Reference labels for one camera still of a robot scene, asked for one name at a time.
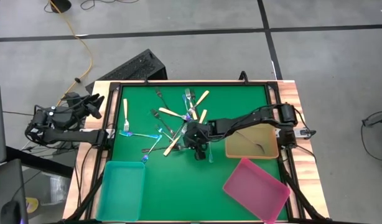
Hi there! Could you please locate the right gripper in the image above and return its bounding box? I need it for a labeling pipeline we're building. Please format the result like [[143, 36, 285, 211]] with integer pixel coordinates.
[[182, 120, 215, 161]]

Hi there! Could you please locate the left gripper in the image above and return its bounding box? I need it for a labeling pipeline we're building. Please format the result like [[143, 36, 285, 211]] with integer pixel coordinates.
[[50, 93, 105, 130]]

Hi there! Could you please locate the orange plastic bin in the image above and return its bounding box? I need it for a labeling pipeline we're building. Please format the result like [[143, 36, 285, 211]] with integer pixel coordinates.
[[224, 119, 280, 160]]

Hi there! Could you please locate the green table mat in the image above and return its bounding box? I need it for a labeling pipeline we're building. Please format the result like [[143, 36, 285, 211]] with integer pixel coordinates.
[[111, 84, 290, 222]]

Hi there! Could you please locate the pink plastic bin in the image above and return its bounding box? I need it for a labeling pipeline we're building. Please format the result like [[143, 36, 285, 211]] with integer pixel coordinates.
[[222, 157, 291, 224]]

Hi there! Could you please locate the teal plastic bin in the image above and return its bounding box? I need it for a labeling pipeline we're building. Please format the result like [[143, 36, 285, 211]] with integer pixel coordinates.
[[95, 160, 146, 222]]

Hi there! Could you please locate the grey adapter box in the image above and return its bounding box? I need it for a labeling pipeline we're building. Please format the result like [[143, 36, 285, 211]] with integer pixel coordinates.
[[295, 126, 317, 139]]

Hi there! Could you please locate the black round stand base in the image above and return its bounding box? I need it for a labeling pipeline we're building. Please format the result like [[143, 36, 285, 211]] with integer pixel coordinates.
[[49, 0, 73, 14]]

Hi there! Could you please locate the yellow round sticker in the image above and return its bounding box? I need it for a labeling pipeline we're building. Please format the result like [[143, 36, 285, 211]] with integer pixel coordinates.
[[25, 197, 40, 215]]

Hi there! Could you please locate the black computer mouse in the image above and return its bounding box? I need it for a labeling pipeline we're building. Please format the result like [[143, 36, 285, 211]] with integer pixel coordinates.
[[0, 200, 23, 224]]

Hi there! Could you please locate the yellow floor cable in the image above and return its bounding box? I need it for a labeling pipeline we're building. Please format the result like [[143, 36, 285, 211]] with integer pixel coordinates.
[[47, 0, 94, 108]]

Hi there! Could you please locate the black floor cable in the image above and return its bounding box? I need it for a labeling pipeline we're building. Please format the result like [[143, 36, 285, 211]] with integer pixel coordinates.
[[80, 0, 141, 11]]

